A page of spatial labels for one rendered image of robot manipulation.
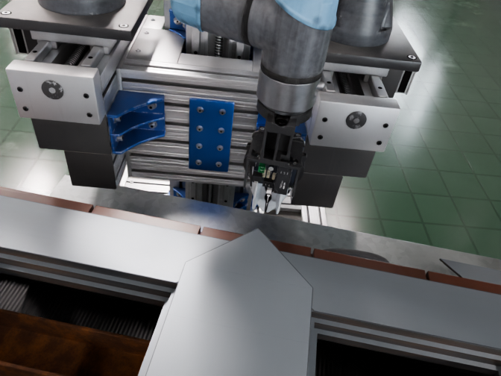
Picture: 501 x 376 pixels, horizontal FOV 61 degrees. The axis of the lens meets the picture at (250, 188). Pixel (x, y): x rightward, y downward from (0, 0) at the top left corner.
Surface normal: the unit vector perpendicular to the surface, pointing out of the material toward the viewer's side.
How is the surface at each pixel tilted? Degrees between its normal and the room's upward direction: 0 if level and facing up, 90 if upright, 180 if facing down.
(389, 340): 90
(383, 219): 0
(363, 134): 90
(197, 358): 0
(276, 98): 90
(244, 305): 0
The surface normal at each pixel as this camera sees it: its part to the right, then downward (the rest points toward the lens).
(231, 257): 0.11, -0.73
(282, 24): -0.49, 0.51
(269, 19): -0.40, 0.32
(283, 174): -0.17, 0.65
